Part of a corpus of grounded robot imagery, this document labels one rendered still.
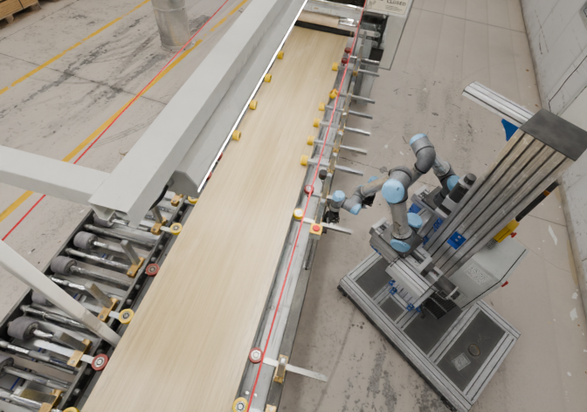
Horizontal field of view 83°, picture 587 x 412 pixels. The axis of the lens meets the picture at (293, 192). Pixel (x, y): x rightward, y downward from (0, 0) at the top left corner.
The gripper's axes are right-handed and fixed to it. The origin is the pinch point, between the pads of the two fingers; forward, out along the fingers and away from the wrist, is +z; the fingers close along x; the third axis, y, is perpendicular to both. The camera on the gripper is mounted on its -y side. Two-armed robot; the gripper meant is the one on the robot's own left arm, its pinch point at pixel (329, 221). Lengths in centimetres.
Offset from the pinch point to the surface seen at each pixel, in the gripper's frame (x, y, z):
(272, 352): -47, 75, 32
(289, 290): -31, 35, 32
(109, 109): -231, -253, 94
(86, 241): -166, -2, 9
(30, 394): -159, 91, -13
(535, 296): 211, 39, 95
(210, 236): -83, 3, 4
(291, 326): -33, 63, 24
